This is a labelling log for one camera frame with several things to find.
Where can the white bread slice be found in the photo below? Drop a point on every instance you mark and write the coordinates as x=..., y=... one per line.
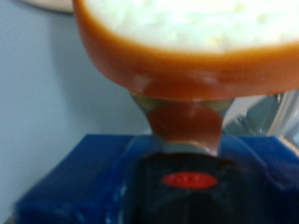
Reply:
x=187, y=31

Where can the blue printed grip block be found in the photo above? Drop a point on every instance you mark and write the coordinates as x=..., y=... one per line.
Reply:
x=71, y=174

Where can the round wooden board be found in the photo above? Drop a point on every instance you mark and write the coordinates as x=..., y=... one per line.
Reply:
x=53, y=4

